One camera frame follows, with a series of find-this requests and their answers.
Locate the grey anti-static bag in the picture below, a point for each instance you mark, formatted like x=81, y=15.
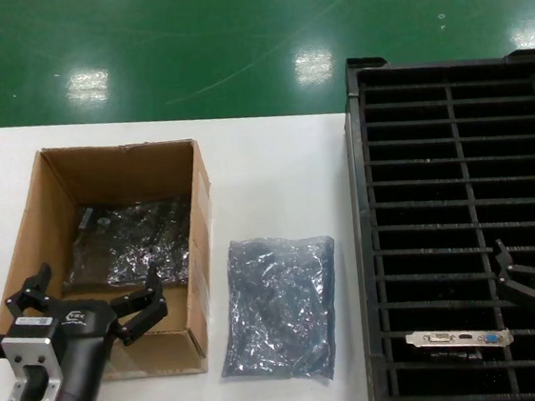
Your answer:
x=278, y=304

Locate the bagged graphics card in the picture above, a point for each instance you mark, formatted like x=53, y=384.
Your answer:
x=134, y=253

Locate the black slotted container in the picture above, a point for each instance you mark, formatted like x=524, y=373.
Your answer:
x=434, y=144

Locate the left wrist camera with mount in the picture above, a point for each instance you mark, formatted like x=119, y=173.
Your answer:
x=16, y=361

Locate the brown cardboard box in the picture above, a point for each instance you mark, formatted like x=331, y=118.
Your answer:
x=102, y=175

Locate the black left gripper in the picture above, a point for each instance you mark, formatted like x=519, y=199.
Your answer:
x=81, y=344

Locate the graphics card with silver bracket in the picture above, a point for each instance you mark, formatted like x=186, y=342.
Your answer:
x=454, y=338

